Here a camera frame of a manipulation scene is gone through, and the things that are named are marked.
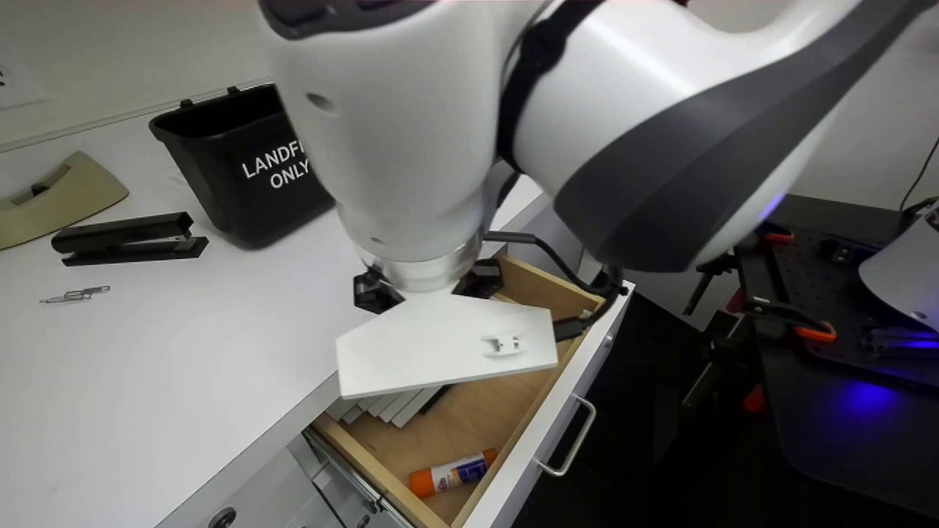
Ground white drawer with metal handle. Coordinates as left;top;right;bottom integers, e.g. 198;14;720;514
309;283;635;528

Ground black tongs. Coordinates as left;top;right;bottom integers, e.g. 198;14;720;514
51;211;209;268

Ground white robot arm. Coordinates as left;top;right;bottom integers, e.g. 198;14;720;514
255;0;937;293

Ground white papers stack in drawer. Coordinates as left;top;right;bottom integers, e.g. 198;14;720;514
328;387;447;429

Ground orange glue stick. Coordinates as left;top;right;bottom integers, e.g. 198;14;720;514
407;450;500;500

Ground black landfill bin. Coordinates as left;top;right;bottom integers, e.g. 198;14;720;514
151;86;334;249

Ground orange black clamp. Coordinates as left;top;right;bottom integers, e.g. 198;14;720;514
745;297;839;347

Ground black optical breadboard table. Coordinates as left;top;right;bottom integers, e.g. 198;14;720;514
736;196;939;523

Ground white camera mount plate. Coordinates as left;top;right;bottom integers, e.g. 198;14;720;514
338;293;557;400

